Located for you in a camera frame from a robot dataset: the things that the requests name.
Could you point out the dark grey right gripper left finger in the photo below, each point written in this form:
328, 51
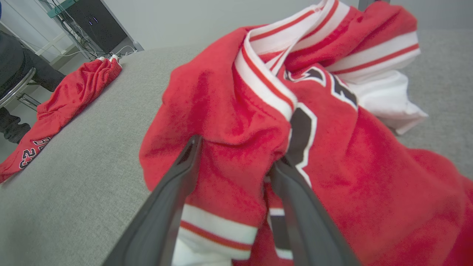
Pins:
162, 214

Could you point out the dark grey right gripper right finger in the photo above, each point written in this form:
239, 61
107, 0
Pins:
310, 229

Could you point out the red white basketball jersey shirt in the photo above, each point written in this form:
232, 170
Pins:
369, 192

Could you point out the red basketball shorts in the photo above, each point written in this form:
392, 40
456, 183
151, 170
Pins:
70, 96

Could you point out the chrome stool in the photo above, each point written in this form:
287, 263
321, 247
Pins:
18, 88

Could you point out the black computer tower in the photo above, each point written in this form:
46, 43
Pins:
98, 22

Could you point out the person in black clothes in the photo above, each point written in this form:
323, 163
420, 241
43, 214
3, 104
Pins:
14, 62

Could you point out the teal box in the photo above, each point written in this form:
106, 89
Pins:
61, 7

